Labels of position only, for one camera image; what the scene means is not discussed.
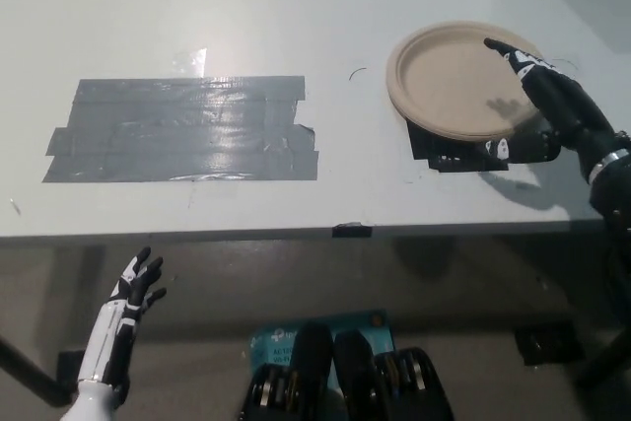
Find small black tape strip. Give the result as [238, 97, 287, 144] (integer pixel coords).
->
[331, 221, 373, 240]

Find black floor bracket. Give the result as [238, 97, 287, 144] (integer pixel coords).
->
[57, 350, 89, 386]
[514, 322, 587, 368]

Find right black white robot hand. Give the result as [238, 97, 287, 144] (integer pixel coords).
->
[479, 36, 631, 179]

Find black table leg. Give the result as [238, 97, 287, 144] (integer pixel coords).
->
[0, 333, 75, 396]

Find grey duct tape patch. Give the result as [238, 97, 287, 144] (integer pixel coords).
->
[41, 76, 320, 184]

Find beige paper plate stack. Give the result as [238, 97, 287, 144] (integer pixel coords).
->
[386, 20, 546, 139]

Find black tape patch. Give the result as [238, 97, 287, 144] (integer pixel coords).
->
[404, 117, 509, 174]

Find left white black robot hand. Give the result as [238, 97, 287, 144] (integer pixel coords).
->
[78, 246, 169, 387]

